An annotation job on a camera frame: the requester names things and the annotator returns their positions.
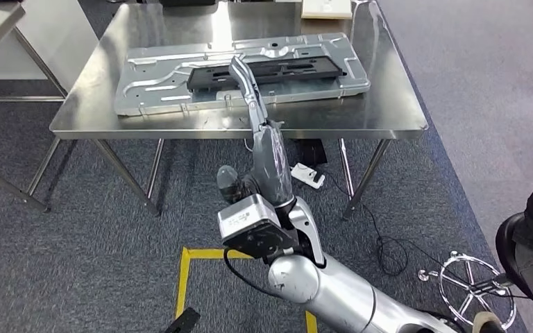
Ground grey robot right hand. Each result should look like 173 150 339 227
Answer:
217 55 296 209

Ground long black plastic part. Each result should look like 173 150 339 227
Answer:
186 55 345 92

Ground steel workbench table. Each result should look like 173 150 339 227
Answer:
49 0 429 220

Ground white power strip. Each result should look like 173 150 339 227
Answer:
290 162 327 190

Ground stamped grey metal panel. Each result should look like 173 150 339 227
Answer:
113 32 372 117

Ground yellow floor tape square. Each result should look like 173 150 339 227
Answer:
175 246 319 333

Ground beige flat box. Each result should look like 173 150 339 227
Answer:
300 0 354 21

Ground black robot left foot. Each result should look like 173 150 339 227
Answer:
162 306 201 333

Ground chrome stool base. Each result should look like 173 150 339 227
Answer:
416 250 518 332

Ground white cabinet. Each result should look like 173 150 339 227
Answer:
0 0 100 99

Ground black stool seat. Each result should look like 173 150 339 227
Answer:
495 211 533 300

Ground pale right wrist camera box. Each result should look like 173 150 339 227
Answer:
217 194 298 259

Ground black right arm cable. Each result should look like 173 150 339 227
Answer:
222 248 278 298

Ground black floor cable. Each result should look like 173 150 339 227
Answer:
325 169 442 278

